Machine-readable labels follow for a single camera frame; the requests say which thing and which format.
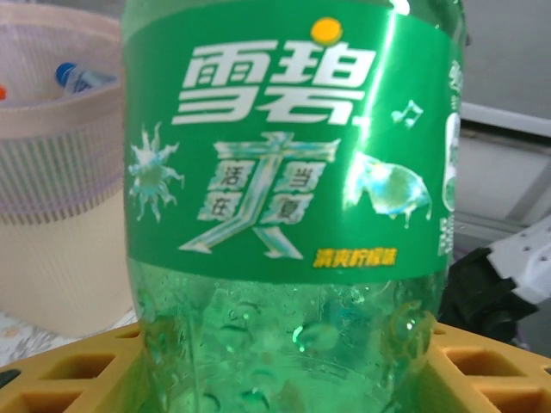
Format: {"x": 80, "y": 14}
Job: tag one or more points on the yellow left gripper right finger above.
{"x": 452, "y": 400}

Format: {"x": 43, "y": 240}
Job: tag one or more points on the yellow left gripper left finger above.
{"x": 120, "y": 387}

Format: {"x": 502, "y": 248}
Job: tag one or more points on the green Sprite plastic bottle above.
{"x": 280, "y": 172}

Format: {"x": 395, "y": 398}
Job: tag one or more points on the orange label orange cap bottle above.
{"x": 2, "y": 92}

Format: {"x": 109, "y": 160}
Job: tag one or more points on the pale blue label bottle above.
{"x": 64, "y": 73}

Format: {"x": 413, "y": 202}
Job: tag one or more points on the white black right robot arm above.
{"x": 473, "y": 292}

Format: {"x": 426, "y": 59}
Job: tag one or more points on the beige ribbed waste bin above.
{"x": 64, "y": 266}

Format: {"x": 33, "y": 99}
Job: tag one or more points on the pink plastic bin liner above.
{"x": 51, "y": 172}

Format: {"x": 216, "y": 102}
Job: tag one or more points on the floral print tablecloth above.
{"x": 26, "y": 340}

